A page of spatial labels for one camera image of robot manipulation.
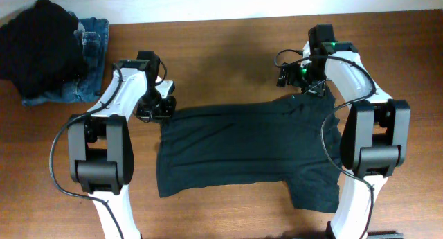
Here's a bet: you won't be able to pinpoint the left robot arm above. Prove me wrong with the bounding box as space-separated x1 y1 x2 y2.
68 57 176 238

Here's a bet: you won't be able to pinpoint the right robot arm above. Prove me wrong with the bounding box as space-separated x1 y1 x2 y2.
275 41 410 238

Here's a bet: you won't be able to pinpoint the black folded garment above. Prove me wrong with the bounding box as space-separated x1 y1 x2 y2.
1 0 87 98

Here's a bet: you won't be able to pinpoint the black Nike t-shirt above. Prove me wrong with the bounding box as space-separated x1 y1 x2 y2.
156 92 341 213

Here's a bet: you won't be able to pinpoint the folded blue jeans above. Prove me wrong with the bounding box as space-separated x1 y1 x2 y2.
21 17 109 107

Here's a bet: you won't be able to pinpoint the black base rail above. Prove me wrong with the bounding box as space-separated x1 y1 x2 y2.
325 222 404 239

